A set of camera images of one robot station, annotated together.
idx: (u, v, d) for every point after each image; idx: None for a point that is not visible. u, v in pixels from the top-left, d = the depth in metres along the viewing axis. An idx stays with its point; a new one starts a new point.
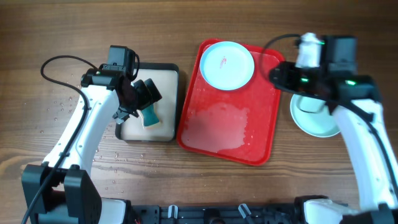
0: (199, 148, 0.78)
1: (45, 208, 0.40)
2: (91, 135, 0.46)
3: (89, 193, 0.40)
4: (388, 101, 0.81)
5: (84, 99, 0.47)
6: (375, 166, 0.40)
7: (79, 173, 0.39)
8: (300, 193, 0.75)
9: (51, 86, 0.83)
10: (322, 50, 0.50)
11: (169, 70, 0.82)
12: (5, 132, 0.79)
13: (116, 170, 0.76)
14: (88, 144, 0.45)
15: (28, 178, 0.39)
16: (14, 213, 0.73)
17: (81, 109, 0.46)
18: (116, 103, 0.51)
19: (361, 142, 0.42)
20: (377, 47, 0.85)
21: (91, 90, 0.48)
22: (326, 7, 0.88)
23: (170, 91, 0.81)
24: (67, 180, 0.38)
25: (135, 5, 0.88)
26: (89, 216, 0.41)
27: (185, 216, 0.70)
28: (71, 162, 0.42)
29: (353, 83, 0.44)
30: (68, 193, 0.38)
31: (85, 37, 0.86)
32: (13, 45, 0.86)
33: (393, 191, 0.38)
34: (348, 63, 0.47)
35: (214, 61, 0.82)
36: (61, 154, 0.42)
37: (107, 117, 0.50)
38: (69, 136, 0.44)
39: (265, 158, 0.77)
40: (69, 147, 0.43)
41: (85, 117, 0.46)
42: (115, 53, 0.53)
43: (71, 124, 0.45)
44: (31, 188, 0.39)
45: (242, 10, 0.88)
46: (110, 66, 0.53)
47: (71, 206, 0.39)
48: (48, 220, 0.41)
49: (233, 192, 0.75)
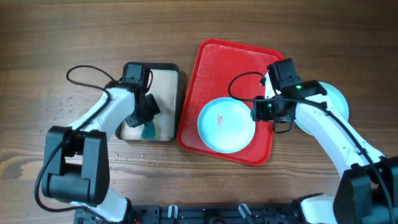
0: (198, 148, 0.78)
1: (60, 168, 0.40)
2: (111, 118, 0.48)
3: (103, 158, 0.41)
4: (387, 101, 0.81)
5: (107, 92, 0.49)
6: (336, 134, 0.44)
7: (97, 135, 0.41)
8: (300, 193, 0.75)
9: (51, 86, 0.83)
10: (272, 74, 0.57)
11: (168, 70, 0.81)
12: (5, 132, 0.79)
13: (116, 170, 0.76)
14: (107, 124, 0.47)
15: (51, 136, 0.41)
16: (14, 213, 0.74)
17: (104, 98, 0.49)
18: (131, 106, 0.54)
19: (319, 122, 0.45)
20: (377, 47, 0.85)
21: (113, 90, 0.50)
22: (325, 6, 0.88)
23: (170, 91, 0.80)
24: (87, 141, 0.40)
25: (135, 4, 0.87)
26: (99, 184, 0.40)
27: (185, 216, 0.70)
28: (92, 127, 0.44)
29: (300, 87, 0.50)
30: (87, 152, 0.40)
31: (85, 37, 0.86)
32: (13, 45, 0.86)
33: (360, 153, 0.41)
34: (295, 79, 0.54)
35: (211, 128, 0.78)
36: (84, 121, 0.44)
37: (124, 112, 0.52)
38: (92, 113, 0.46)
39: (265, 158, 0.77)
40: (93, 117, 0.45)
41: (107, 104, 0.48)
42: (134, 68, 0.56)
43: (93, 107, 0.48)
44: (51, 146, 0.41)
45: (242, 10, 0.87)
46: (127, 79, 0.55)
47: (86, 167, 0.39)
48: (59, 185, 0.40)
49: (233, 192, 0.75)
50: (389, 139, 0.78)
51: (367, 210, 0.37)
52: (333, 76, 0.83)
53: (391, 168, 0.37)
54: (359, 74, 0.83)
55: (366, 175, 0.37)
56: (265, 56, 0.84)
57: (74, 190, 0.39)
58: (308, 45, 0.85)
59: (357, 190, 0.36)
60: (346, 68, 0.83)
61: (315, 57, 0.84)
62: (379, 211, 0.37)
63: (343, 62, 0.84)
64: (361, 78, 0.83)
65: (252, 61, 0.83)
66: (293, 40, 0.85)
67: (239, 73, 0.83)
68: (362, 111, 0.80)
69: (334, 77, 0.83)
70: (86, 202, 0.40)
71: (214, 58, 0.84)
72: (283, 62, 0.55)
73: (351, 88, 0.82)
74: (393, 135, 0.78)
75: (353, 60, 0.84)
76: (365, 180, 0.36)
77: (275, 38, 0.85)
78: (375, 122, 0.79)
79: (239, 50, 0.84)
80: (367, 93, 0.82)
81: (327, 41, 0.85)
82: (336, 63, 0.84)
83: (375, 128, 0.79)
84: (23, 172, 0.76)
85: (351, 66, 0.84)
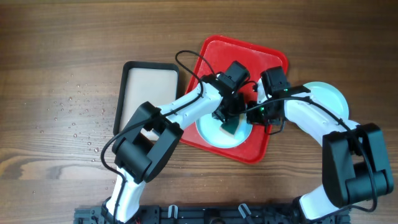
0: (194, 144, 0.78)
1: (135, 137, 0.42)
2: (192, 116, 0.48)
3: (169, 151, 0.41)
4: (387, 101, 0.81)
5: (201, 88, 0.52)
6: (314, 116, 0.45)
7: (178, 131, 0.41)
8: (300, 193, 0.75)
9: (51, 86, 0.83)
10: (264, 81, 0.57)
11: (168, 70, 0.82)
12: (5, 132, 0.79)
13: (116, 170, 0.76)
14: (189, 119, 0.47)
15: (142, 111, 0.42)
16: (15, 214, 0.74)
17: (196, 94, 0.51)
18: (214, 106, 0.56)
19: (301, 110, 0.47)
20: (377, 47, 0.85)
21: (208, 86, 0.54)
22: (325, 6, 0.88)
23: (170, 90, 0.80)
24: (166, 131, 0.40)
25: (135, 5, 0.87)
26: (157, 168, 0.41)
27: (185, 216, 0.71)
28: (175, 120, 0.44)
29: (287, 89, 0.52)
30: (160, 140, 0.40)
31: (85, 37, 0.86)
32: (13, 45, 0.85)
33: (338, 123, 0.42)
34: (284, 84, 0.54)
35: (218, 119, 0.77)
36: (171, 111, 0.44)
37: (205, 111, 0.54)
38: (181, 104, 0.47)
39: (260, 157, 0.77)
40: (179, 110, 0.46)
41: (196, 100, 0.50)
42: (234, 69, 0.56)
43: (183, 98, 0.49)
44: (139, 119, 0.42)
45: (242, 10, 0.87)
46: (225, 78, 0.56)
47: (155, 149, 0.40)
48: (128, 149, 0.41)
49: (233, 192, 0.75)
50: (388, 139, 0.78)
51: (349, 177, 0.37)
52: (334, 76, 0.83)
53: (367, 133, 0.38)
54: (358, 74, 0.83)
55: (344, 139, 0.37)
56: (269, 56, 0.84)
57: (136, 162, 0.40)
58: (308, 45, 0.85)
59: (335, 153, 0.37)
60: (346, 68, 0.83)
61: (315, 57, 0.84)
62: (361, 177, 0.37)
63: (343, 62, 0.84)
64: (361, 78, 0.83)
65: (256, 61, 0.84)
66: (293, 40, 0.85)
67: None
68: (362, 111, 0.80)
69: (334, 77, 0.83)
70: (138, 177, 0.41)
71: (218, 54, 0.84)
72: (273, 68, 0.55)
73: (351, 88, 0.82)
74: (393, 135, 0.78)
75: (353, 60, 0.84)
76: (344, 143, 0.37)
77: (275, 38, 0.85)
78: (375, 122, 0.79)
79: (244, 48, 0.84)
80: (367, 92, 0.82)
81: (327, 41, 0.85)
82: (336, 63, 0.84)
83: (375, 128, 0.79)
84: (24, 172, 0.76)
85: (351, 66, 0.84)
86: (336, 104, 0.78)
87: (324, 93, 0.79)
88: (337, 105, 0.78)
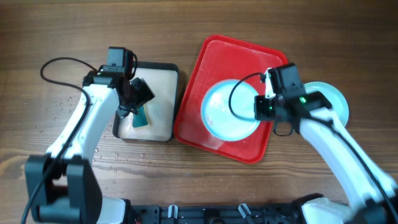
0: (194, 144, 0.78)
1: (45, 200, 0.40)
2: (94, 127, 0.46)
3: (91, 188, 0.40)
4: (387, 101, 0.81)
5: (85, 96, 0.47)
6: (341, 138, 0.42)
7: (81, 163, 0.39)
8: (300, 193, 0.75)
9: (51, 86, 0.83)
10: (274, 80, 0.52)
11: (168, 70, 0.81)
12: (5, 132, 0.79)
13: (116, 170, 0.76)
14: (90, 136, 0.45)
15: (30, 168, 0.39)
16: (15, 213, 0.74)
17: (83, 104, 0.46)
18: (115, 101, 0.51)
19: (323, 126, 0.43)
20: (377, 46, 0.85)
21: (93, 87, 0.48)
22: (325, 6, 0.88)
23: (169, 89, 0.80)
24: (69, 170, 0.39)
25: (135, 5, 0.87)
26: (90, 208, 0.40)
27: (185, 216, 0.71)
28: (73, 152, 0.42)
29: (305, 99, 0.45)
30: (71, 186, 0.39)
31: (86, 37, 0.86)
32: (13, 45, 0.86)
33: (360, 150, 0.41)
34: (298, 86, 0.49)
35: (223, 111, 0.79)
36: (64, 145, 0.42)
37: (110, 108, 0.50)
38: (71, 130, 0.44)
39: (259, 157, 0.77)
40: (71, 139, 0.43)
41: (86, 112, 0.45)
42: (113, 53, 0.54)
43: (72, 119, 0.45)
44: (32, 179, 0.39)
45: (242, 10, 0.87)
46: (109, 67, 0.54)
47: (73, 198, 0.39)
48: (49, 213, 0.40)
49: (233, 191, 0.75)
50: (388, 139, 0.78)
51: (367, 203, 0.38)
52: (334, 76, 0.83)
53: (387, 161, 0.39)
54: (358, 74, 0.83)
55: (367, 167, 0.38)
56: (268, 56, 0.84)
57: (66, 216, 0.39)
58: (308, 45, 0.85)
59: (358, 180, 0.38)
60: (346, 68, 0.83)
61: (315, 57, 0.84)
62: None
63: (342, 62, 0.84)
64: (361, 78, 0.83)
65: (256, 61, 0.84)
66: (293, 40, 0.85)
67: (241, 70, 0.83)
68: (362, 111, 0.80)
69: (334, 77, 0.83)
70: None
71: (217, 53, 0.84)
72: (285, 68, 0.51)
73: (351, 88, 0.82)
74: (393, 135, 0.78)
75: (353, 60, 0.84)
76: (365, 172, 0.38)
77: (275, 38, 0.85)
78: (375, 122, 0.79)
79: (244, 48, 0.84)
80: (367, 92, 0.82)
81: (327, 41, 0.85)
82: (336, 63, 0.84)
83: (375, 128, 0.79)
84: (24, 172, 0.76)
85: (351, 66, 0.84)
86: (336, 105, 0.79)
87: (324, 93, 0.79)
88: (337, 106, 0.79)
